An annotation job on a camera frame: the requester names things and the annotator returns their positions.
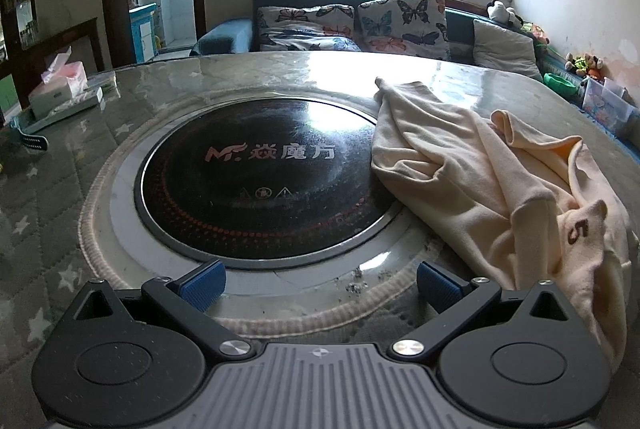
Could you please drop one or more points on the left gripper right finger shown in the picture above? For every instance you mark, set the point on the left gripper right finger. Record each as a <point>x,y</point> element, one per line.
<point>458,304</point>

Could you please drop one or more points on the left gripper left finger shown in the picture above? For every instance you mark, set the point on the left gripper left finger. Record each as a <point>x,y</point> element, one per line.
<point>181,305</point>

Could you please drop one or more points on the cream beige garment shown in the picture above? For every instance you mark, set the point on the cream beige garment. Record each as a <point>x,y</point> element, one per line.
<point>515,204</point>

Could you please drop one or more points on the black round induction cooktop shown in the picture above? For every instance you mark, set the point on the black round induction cooktop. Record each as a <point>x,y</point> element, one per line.
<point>278,182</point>

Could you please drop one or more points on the grey star quilted tablecloth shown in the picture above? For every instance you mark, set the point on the grey star quilted tablecloth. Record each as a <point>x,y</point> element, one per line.
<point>42,192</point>

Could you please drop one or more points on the flat teal box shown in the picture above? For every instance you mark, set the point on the flat teal box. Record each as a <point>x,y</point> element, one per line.
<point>88,99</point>

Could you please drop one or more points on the green plastic bowl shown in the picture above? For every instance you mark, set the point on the green plastic bowl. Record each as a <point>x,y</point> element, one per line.
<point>560,85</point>

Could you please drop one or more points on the clear plastic storage box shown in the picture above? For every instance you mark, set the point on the clear plastic storage box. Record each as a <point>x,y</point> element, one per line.
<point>611,111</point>

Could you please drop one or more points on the pink tissue box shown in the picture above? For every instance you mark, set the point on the pink tissue box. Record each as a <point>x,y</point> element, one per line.
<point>60,82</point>

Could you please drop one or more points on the blue corner sofa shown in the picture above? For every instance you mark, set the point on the blue corner sofa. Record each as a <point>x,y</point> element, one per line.
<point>240,36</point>

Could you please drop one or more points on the grey plain pillow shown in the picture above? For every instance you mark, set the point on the grey plain pillow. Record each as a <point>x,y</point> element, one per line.
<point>500,49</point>

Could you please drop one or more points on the colourful plush toys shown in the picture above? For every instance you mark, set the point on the colourful plush toys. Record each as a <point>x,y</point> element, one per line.
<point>582,65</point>

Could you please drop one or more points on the right butterfly print pillow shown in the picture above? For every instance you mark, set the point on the right butterfly print pillow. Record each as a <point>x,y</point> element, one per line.
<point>407,27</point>

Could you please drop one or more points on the butterfly print pillow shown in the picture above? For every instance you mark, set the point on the butterfly print pillow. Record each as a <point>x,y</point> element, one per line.
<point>330,27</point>
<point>407,27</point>

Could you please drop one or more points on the blue white small cabinet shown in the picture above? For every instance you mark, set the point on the blue white small cabinet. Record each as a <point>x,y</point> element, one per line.
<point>142,29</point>

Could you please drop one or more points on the panda plush toy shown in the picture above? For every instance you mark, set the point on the panda plush toy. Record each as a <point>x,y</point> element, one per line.
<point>499,13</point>

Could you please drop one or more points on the left butterfly print pillow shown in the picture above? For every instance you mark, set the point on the left butterfly print pillow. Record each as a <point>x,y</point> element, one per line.
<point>330,27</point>

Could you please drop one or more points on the dark wooden shelf cabinet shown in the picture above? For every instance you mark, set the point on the dark wooden shelf cabinet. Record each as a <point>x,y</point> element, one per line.
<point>19,28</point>

